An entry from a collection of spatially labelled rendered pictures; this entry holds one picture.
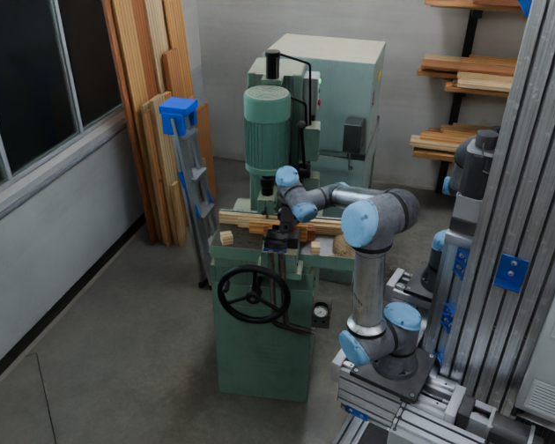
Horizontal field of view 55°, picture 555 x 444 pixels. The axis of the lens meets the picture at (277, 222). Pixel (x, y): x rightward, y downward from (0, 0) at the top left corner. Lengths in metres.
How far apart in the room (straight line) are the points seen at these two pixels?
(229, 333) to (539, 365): 1.32
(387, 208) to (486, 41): 2.93
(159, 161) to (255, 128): 1.61
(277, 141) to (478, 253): 0.84
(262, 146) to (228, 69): 2.63
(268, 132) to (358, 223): 0.73
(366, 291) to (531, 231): 0.47
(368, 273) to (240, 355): 1.23
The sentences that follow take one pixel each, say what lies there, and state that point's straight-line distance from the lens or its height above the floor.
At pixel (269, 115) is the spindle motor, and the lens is 1.99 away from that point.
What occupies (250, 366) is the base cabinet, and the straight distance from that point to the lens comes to 2.64.
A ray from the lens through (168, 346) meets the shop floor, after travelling 3.09.
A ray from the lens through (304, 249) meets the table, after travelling 2.19.
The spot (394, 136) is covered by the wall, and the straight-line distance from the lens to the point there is 4.48.
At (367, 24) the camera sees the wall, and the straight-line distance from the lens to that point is 4.25.
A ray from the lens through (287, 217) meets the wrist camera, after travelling 1.93.
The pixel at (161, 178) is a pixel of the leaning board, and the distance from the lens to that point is 3.60.
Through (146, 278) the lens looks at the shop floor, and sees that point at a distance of 3.57.
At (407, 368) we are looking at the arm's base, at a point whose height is 0.86.
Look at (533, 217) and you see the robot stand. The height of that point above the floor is 1.42.
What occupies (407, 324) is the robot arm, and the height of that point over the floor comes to 1.04.
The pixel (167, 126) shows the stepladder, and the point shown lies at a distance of 2.96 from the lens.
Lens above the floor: 2.17
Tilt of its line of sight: 33 degrees down
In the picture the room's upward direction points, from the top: 1 degrees clockwise
